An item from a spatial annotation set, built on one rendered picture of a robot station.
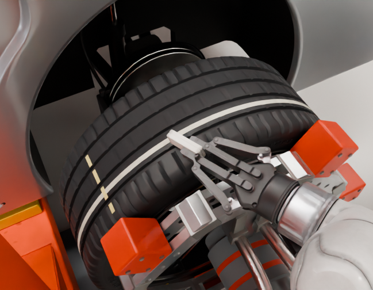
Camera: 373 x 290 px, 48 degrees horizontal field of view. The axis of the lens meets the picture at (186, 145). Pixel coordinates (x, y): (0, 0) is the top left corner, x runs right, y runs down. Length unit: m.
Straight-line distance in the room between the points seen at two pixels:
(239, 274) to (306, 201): 0.36
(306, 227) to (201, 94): 0.35
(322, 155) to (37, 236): 0.81
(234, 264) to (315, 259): 0.52
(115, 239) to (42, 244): 0.53
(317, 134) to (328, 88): 1.73
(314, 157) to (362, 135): 1.57
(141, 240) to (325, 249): 0.38
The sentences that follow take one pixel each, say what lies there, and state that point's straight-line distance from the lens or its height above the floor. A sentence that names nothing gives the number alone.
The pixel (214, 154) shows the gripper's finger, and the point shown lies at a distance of 0.70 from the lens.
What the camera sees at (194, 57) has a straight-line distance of 1.21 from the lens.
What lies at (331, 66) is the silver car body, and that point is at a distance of 1.47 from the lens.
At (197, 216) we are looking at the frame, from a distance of 0.75.
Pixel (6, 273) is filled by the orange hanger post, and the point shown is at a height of 1.31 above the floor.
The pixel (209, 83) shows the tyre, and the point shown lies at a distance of 0.85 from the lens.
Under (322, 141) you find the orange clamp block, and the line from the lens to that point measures 0.84.
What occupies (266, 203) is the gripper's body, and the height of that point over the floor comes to 1.23.
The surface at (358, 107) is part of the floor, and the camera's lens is 2.53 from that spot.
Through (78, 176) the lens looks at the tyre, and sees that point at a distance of 0.90.
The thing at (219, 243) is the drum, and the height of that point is 0.90.
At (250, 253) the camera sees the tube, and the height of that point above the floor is 1.01.
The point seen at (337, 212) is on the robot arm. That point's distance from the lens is 0.62.
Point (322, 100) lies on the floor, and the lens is 2.49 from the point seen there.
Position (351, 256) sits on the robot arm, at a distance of 0.43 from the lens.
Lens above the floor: 1.80
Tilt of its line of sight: 55 degrees down
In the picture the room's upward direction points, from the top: straight up
